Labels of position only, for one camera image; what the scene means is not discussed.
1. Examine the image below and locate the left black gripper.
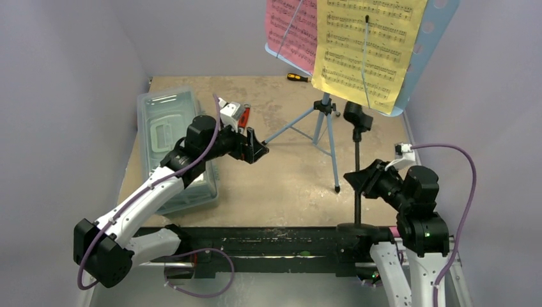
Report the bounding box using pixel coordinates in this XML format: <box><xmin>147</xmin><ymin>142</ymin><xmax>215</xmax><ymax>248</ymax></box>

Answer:
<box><xmin>202</xmin><ymin>118</ymin><xmax>267</xmax><ymax>163</ymax></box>

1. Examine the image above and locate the red handled adjustable wrench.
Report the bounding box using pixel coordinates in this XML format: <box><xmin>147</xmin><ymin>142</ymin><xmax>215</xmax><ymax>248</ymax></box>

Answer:
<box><xmin>238</xmin><ymin>103</ymin><xmax>251</xmax><ymax>134</ymax></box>

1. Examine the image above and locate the black microphone stand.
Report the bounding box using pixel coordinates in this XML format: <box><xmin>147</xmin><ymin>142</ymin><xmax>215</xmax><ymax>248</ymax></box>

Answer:
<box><xmin>337</xmin><ymin>101</ymin><xmax>378</xmax><ymax>249</ymax></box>

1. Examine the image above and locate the pink sheet music page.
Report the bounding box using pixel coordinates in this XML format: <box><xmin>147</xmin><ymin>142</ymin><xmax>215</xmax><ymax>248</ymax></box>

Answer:
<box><xmin>265</xmin><ymin>0</ymin><xmax>317</xmax><ymax>75</ymax></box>

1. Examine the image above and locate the yellow sheet music page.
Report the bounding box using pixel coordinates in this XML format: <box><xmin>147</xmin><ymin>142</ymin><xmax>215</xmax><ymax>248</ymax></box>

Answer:
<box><xmin>311</xmin><ymin>0</ymin><xmax>427</xmax><ymax>115</ymax></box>

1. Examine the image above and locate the blue perforated music stand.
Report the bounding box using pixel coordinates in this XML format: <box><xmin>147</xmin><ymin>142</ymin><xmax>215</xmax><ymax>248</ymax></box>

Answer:
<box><xmin>262</xmin><ymin>0</ymin><xmax>461</xmax><ymax>194</ymax></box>

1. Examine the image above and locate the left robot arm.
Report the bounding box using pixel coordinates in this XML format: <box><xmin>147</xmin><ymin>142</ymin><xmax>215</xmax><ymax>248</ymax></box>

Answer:
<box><xmin>73</xmin><ymin>115</ymin><xmax>269</xmax><ymax>290</ymax></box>

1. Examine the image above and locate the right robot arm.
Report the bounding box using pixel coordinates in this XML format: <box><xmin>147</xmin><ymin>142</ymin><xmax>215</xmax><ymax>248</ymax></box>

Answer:
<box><xmin>344</xmin><ymin>159</ymin><xmax>456</xmax><ymax>306</ymax></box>

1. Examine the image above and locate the black yellow screwdriver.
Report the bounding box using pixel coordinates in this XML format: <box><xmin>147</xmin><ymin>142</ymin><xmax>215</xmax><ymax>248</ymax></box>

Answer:
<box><xmin>286</xmin><ymin>73</ymin><xmax>312</xmax><ymax>83</ymax></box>

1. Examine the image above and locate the clear plastic storage box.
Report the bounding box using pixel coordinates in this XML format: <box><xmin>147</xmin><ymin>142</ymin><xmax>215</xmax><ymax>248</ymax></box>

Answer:
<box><xmin>137</xmin><ymin>85</ymin><xmax>219</xmax><ymax>215</ymax></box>

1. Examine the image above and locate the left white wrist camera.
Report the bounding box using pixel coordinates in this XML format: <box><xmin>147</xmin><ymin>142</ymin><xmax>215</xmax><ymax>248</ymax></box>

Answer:
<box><xmin>219</xmin><ymin>97</ymin><xmax>245</xmax><ymax>132</ymax></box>

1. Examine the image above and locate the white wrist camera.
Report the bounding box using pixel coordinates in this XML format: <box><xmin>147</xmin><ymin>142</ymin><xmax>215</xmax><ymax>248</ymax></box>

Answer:
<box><xmin>219</xmin><ymin>97</ymin><xmax>245</xmax><ymax>132</ymax></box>
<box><xmin>384</xmin><ymin>143</ymin><xmax>416</xmax><ymax>171</ymax></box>

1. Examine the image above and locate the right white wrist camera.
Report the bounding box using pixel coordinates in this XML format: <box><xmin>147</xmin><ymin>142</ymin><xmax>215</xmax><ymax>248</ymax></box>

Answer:
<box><xmin>384</xmin><ymin>143</ymin><xmax>416</xmax><ymax>171</ymax></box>

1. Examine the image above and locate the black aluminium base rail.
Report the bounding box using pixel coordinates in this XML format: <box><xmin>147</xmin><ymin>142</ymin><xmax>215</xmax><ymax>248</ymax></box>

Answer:
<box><xmin>86</xmin><ymin>226</ymin><xmax>462</xmax><ymax>281</ymax></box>

